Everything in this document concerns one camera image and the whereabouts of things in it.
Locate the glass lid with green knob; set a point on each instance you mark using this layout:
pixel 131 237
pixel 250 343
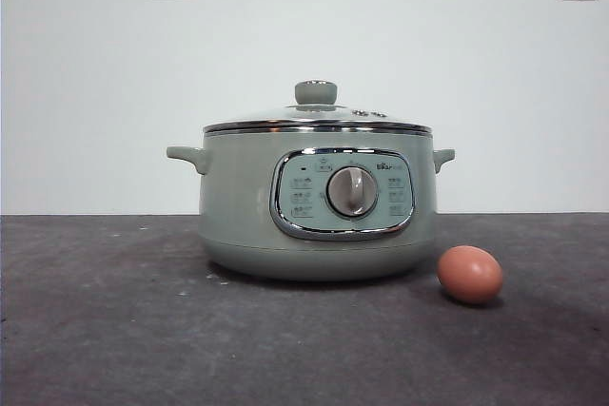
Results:
pixel 315 91

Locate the brown egg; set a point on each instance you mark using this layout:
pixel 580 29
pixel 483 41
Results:
pixel 470 275

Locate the pale green electric pot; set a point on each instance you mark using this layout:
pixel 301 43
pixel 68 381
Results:
pixel 238 216

